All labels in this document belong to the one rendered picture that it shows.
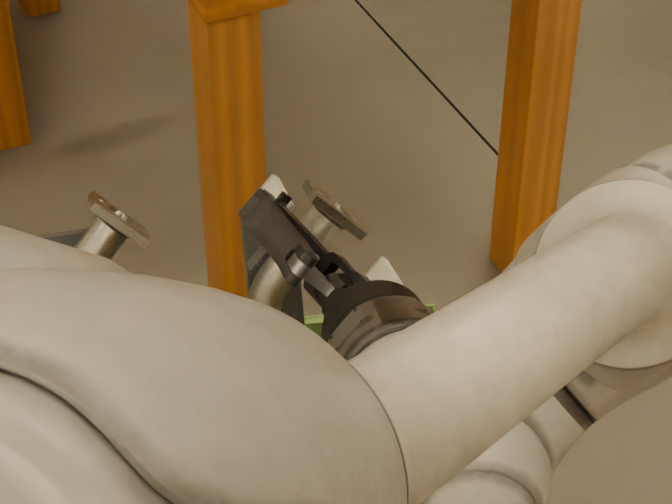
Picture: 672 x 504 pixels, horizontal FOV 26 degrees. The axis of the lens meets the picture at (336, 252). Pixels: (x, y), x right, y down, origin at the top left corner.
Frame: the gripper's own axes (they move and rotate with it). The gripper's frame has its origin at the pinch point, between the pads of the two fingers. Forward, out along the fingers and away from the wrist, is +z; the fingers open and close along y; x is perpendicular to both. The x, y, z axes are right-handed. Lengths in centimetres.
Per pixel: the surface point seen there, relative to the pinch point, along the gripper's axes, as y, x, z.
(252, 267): 1.5, 6.1, 3.9
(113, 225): 12.8, 10.0, 4.1
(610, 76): -120, -36, 211
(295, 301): -4.3, 6.8, 5.8
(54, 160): -27, 58, 206
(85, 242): 13.4, 12.7, 5.0
